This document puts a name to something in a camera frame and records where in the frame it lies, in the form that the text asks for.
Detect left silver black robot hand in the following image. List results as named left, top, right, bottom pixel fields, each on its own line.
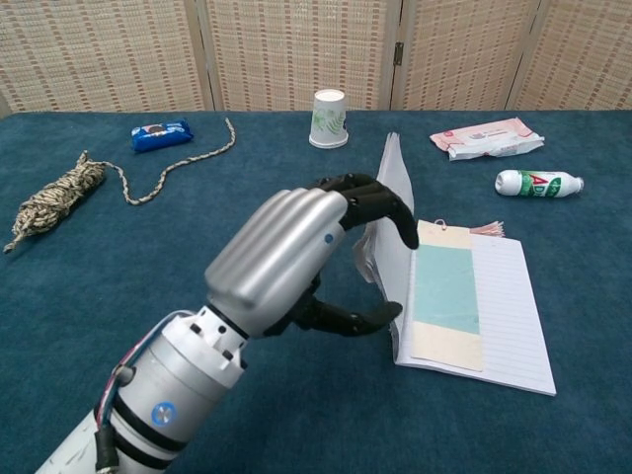
left=203, top=172, right=421, bottom=342

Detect beige braided rope bundle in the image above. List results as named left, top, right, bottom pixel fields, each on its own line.
left=2, top=117, right=237, bottom=255

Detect woven folding screen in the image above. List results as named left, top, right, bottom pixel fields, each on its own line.
left=0, top=0, right=632, bottom=119

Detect blue cookie packet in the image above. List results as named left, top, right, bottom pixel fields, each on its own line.
left=130, top=117, right=195, bottom=155

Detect coloured left arm wires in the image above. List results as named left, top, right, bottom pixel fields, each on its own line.
left=94, top=308, right=195, bottom=470

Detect pink wet wipes pack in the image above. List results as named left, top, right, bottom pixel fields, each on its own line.
left=429, top=117, right=546, bottom=163

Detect white green plastic bottle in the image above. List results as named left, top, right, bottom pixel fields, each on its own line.
left=494, top=168, right=586, bottom=199

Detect white lined notebook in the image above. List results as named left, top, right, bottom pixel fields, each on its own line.
left=353, top=130, right=558, bottom=398

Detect teal felt table cover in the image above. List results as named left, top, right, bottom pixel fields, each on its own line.
left=0, top=109, right=632, bottom=474

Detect white leaf-print paper cup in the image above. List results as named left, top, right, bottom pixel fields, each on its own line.
left=308, top=89, right=350, bottom=149

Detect light blue cream bookmark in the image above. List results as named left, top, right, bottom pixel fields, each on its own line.
left=409, top=219, right=506, bottom=372

